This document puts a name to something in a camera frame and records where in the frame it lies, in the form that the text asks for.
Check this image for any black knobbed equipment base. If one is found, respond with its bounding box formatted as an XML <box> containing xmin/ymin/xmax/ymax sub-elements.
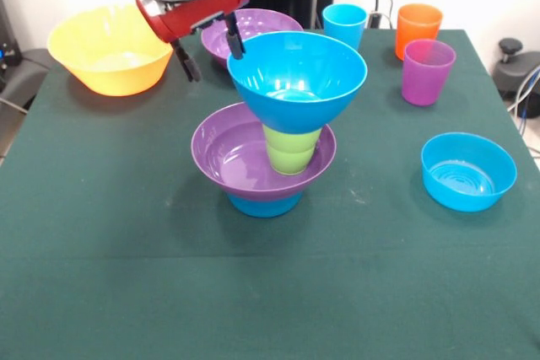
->
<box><xmin>492</xmin><ymin>38</ymin><xmax>540</xmax><ymax>95</ymax></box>

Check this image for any black power strip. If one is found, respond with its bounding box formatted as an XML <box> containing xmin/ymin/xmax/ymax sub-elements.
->
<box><xmin>367</xmin><ymin>10</ymin><xmax>396</xmax><ymax>29</ymax></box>

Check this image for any blue cup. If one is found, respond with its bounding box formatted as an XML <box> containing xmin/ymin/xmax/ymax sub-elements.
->
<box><xmin>322</xmin><ymin>3</ymin><xmax>368</xmax><ymax>52</ymax></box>

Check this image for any green cup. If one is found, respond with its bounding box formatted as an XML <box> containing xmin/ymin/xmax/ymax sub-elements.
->
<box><xmin>266</xmin><ymin>144</ymin><xmax>318</xmax><ymax>177</ymax></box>
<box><xmin>262</xmin><ymin>123</ymin><xmax>325</xmax><ymax>154</ymax></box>

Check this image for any purple cup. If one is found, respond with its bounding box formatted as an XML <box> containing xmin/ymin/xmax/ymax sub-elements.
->
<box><xmin>401</xmin><ymin>38</ymin><xmax>457</xmax><ymax>107</ymax></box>

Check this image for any black electronic device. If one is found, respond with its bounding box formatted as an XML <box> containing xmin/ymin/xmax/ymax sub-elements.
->
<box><xmin>0</xmin><ymin>0</ymin><xmax>23</xmax><ymax>68</ymax></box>

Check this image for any white cable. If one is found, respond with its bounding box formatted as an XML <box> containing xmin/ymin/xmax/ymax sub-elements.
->
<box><xmin>507</xmin><ymin>94</ymin><xmax>540</xmax><ymax>115</ymax></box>
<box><xmin>0</xmin><ymin>96</ymin><xmax>29</xmax><ymax>116</ymax></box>

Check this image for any small blue bowl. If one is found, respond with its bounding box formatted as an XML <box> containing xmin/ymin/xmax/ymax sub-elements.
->
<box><xmin>420</xmin><ymin>132</ymin><xmax>518</xmax><ymax>212</ymax></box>
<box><xmin>225</xmin><ymin>191</ymin><xmax>303</xmax><ymax>218</ymax></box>

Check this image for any dark green tablecloth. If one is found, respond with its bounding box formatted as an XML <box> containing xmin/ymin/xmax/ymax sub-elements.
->
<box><xmin>0</xmin><ymin>29</ymin><xmax>540</xmax><ymax>360</ymax></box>

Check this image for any orange cup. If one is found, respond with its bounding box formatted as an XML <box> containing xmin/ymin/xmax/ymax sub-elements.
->
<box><xmin>395</xmin><ymin>3</ymin><xmax>445</xmax><ymax>62</ymax></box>

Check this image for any purple bowl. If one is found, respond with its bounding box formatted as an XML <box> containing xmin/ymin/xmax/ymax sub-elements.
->
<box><xmin>191</xmin><ymin>101</ymin><xmax>338</xmax><ymax>203</ymax></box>
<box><xmin>200</xmin><ymin>8</ymin><xmax>305</xmax><ymax>69</ymax></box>

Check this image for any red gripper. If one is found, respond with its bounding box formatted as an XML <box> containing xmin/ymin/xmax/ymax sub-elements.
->
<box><xmin>134</xmin><ymin>0</ymin><xmax>251</xmax><ymax>83</ymax></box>

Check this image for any yellow bowl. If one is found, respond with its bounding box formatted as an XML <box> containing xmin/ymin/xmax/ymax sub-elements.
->
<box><xmin>46</xmin><ymin>4</ymin><xmax>174</xmax><ymax>97</ymax></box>

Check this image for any blue cable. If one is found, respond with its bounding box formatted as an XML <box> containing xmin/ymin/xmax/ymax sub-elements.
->
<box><xmin>515</xmin><ymin>65</ymin><xmax>540</xmax><ymax>133</ymax></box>

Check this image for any large deep blue bowl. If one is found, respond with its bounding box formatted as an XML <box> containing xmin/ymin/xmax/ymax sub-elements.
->
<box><xmin>226</xmin><ymin>30</ymin><xmax>369</xmax><ymax>135</ymax></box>

